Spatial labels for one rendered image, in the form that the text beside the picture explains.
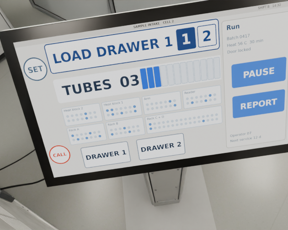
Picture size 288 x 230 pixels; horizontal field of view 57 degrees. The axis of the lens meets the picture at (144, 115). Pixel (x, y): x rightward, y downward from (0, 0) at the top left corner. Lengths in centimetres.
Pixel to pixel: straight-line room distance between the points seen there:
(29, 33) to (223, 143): 41
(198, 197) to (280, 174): 48
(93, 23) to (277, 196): 138
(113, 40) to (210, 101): 21
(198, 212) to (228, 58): 109
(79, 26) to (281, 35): 35
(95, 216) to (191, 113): 114
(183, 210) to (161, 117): 101
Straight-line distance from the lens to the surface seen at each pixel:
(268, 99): 55
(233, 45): 50
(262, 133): 57
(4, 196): 144
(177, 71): 48
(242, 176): 161
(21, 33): 51
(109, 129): 51
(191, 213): 148
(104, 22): 47
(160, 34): 47
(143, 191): 150
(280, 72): 55
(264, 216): 159
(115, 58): 48
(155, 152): 53
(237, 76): 52
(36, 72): 51
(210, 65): 50
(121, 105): 49
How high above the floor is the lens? 149
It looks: 60 degrees down
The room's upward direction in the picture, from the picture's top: 10 degrees counter-clockwise
